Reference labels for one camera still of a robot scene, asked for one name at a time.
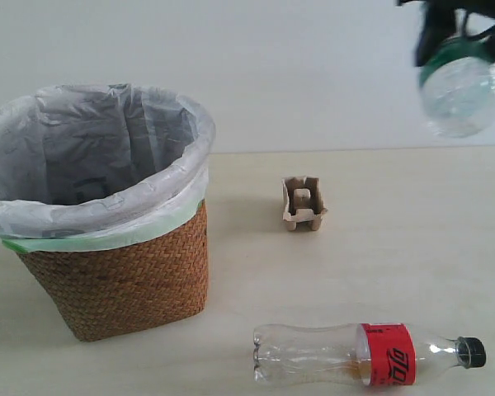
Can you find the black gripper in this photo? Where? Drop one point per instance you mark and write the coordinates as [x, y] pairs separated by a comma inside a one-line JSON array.
[[445, 19]]

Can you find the green label water bottle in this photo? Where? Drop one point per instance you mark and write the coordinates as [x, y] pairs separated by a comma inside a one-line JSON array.
[[457, 89]]

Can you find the brown cardboard pulp tray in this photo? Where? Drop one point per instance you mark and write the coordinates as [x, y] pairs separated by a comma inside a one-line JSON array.
[[303, 203]]

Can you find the red label cola bottle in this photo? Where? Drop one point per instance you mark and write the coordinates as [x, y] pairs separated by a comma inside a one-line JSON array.
[[373, 355]]

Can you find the white plastic bin liner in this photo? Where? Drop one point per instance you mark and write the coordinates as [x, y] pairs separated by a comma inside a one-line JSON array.
[[97, 167]]

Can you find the woven wicker waste basket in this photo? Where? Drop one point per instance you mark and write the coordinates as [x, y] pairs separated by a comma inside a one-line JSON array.
[[130, 289]]

